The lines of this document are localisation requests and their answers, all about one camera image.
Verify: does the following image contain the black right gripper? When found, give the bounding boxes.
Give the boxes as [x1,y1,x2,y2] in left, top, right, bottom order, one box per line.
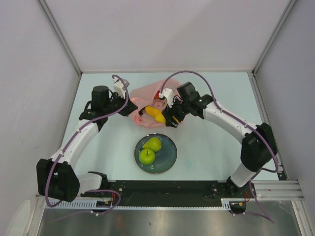
[161,95,190,128]

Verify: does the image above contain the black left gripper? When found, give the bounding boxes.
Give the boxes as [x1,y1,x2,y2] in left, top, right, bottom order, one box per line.
[103,91,137,117]

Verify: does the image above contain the pink plastic bag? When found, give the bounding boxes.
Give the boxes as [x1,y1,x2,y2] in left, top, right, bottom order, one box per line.
[129,80,167,128]

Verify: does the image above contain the green fake pear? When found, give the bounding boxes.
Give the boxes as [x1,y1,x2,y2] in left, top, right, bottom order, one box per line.
[142,137,162,152]

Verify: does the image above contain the dark teal ceramic plate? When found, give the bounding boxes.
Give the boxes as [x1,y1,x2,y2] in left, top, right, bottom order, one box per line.
[134,133,178,174]

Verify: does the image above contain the green fake apple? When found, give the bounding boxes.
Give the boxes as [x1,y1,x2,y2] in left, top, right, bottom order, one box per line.
[139,148,156,165]

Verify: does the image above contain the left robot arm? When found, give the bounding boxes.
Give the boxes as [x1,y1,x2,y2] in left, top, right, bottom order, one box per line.
[36,83,137,202]

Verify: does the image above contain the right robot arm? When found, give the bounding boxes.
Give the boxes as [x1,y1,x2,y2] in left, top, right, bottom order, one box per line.
[158,82,278,197]

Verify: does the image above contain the black fake grapes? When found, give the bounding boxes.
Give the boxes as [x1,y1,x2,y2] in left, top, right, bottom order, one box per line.
[138,109,145,116]

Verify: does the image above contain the yellow fake mango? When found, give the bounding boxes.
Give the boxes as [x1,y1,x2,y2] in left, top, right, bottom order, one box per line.
[145,106,166,123]

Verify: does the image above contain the red fake fruit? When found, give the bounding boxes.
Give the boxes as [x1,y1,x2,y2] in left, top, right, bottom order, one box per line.
[154,91,159,99]

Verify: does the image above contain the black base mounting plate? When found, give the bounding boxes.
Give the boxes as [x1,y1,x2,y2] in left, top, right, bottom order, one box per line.
[81,179,257,207]

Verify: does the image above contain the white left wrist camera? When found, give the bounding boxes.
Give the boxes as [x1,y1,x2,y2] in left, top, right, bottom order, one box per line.
[113,78,126,99]

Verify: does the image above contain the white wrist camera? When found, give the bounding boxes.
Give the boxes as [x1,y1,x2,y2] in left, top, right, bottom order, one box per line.
[113,78,126,99]
[158,88,175,108]

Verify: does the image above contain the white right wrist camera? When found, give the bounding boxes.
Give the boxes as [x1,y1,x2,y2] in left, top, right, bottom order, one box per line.
[158,88,175,108]

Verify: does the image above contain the white slotted cable duct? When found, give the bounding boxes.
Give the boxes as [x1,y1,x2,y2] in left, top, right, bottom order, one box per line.
[57,200,97,209]

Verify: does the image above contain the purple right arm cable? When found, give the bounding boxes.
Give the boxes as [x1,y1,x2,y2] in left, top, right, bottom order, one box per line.
[160,70,279,224]

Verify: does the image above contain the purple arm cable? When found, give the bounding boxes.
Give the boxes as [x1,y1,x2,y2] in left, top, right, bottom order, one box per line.
[160,70,279,224]
[45,74,130,208]

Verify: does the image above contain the aluminium frame rail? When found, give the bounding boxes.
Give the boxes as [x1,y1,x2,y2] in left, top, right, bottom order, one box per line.
[252,180,304,201]

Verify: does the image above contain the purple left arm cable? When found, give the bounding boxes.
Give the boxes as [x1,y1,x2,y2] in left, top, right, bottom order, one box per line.
[45,74,130,208]

